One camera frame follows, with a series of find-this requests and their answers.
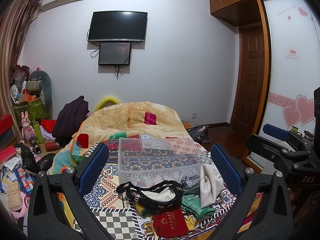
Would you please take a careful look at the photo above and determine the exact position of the white cloth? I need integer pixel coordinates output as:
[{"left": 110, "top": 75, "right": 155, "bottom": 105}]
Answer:
[{"left": 200, "top": 164, "right": 224, "bottom": 208}]

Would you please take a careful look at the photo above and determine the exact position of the green knit sock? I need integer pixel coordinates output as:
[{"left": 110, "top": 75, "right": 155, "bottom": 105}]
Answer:
[{"left": 180, "top": 194, "right": 216, "bottom": 220}]

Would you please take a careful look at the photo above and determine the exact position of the grey speckled sock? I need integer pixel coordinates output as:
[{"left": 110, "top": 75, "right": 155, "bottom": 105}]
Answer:
[{"left": 180, "top": 174, "right": 200, "bottom": 195}]

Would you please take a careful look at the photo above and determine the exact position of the clear plastic storage bin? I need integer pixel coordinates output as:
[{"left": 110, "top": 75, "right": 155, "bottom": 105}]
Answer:
[{"left": 118, "top": 138, "right": 212, "bottom": 188}]

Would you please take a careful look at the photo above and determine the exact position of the red drawstring pouch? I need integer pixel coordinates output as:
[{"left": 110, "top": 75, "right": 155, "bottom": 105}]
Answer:
[{"left": 152, "top": 207, "right": 189, "bottom": 238}]

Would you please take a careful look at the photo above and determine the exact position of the black white underwear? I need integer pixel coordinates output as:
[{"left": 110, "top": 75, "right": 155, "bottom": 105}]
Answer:
[{"left": 116, "top": 180, "right": 184, "bottom": 212}]

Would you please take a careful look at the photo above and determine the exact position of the wooden door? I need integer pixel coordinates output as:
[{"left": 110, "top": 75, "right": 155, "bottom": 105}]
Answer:
[{"left": 231, "top": 25, "right": 264, "bottom": 137}]

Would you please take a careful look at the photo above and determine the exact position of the black plastic bag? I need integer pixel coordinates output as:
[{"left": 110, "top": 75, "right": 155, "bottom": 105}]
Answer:
[{"left": 19, "top": 142, "right": 55, "bottom": 176}]

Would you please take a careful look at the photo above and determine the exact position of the white wardrobe sliding door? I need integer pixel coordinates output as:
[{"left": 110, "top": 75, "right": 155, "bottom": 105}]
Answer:
[{"left": 261, "top": 0, "right": 319, "bottom": 133}]

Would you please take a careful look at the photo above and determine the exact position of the red cylinder can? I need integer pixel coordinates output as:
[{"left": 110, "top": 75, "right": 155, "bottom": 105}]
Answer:
[{"left": 44, "top": 141, "right": 60, "bottom": 152}]

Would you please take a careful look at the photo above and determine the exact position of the purple grey backpack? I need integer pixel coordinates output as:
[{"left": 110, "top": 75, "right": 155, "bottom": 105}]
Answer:
[{"left": 187, "top": 125, "right": 212, "bottom": 144}]

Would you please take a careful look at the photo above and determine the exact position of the pink rabbit doll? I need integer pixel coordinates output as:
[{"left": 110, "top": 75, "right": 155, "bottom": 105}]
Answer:
[{"left": 21, "top": 111, "right": 36, "bottom": 144}]

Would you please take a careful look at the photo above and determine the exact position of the red plush cushion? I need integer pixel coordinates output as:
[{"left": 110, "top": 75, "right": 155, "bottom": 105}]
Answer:
[{"left": 41, "top": 119, "right": 56, "bottom": 134}]

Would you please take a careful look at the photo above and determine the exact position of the green bottle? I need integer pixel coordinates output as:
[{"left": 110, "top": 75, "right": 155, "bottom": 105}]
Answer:
[{"left": 33, "top": 121, "right": 44, "bottom": 144}]

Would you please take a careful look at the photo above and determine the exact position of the dark purple jacket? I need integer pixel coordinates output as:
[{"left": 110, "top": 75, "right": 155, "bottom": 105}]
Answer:
[{"left": 52, "top": 95, "right": 89, "bottom": 148}]

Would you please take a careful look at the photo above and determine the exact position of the patchwork patterned bedspread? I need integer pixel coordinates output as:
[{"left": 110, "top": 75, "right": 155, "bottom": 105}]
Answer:
[{"left": 83, "top": 134, "right": 236, "bottom": 239}]

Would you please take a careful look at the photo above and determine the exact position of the red gift box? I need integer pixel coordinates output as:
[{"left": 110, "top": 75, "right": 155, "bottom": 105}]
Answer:
[{"left": 0, "top": 114, "right": 14, "bottom": 135}]

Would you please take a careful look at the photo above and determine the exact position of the green storage box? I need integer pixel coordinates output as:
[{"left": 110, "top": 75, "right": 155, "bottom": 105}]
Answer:
[{"left": 13, "top": 99, "right": 50, "bottom": 126}]

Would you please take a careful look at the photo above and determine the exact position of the yellow chair back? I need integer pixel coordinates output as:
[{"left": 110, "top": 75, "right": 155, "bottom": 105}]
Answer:
[{"left": 94, "top": 96, "right": 120, "bottom": 112}]

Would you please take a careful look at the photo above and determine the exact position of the beige fleece blanket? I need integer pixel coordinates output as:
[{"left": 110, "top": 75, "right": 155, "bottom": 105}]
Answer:
[{"left": 49, "top": 101, "right": 190, "bottom": 175}]

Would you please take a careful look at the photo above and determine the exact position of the grey green plush toy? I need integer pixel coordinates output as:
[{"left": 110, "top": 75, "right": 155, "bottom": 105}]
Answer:
[{"left": 26, "top": 70, "right": 52, "bottom": 107}]

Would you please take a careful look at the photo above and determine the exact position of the small wall monitor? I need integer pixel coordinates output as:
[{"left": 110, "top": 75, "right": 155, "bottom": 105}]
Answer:
[{"left": 98, "top": 42, "right": 132, "bottom": 66}]

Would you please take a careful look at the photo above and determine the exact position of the large wall television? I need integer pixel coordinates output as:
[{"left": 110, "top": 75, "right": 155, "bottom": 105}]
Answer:
[{"left": 88, "top": 11, "right": 148, "bottom": 42}]

